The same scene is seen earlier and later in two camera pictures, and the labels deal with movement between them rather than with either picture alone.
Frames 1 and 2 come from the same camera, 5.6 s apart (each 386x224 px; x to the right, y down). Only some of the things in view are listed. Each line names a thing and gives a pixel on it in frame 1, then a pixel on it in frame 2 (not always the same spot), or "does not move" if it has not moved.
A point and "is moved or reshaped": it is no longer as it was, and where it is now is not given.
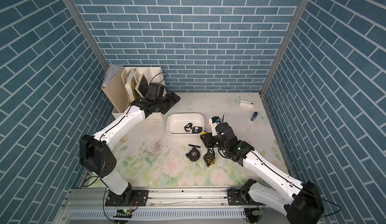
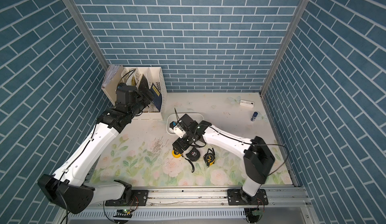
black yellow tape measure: [209, 157] does not move
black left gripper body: [164, 103] -> [141, 100]
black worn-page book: [142, 86] does not move
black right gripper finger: [208, 139] -> [180, 145]
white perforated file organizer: [137, 81] does not move
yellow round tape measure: [202, 133] is moved or reshaped
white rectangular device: [246, 103] does not move
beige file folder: [115, 86] does not move
